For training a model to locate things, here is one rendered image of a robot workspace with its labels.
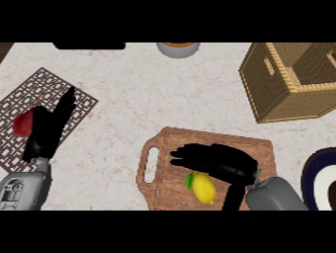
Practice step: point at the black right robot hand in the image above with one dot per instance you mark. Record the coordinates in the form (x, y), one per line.
(222, 161)

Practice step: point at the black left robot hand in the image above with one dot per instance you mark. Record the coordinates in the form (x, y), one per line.
(46, 130)

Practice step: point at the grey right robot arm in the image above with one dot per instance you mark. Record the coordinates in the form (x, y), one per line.
(275, 194)

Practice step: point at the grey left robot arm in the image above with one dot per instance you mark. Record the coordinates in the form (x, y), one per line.
(22, 187)

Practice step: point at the yellow lemon with green leaf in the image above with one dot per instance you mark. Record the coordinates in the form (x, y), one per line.
(201, 188)

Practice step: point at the brown wooden cutting board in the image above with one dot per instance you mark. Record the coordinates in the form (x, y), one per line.
(175, 184)

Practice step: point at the tan wicker basket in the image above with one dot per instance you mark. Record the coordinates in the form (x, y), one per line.
(283, 95)

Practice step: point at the red pear-shaped fruit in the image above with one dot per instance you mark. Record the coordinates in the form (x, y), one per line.
(22, 124)

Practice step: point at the brown lattice placemat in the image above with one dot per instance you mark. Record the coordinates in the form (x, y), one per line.
(11, 138)

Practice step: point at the dark blue and white plate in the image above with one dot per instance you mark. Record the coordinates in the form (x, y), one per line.
(321, 178)

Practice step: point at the black flat appliance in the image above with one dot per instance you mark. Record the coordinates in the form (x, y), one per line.
(89, 45)

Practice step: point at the grey bowl with orange rim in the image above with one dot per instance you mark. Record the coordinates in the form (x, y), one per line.
(178, 50)

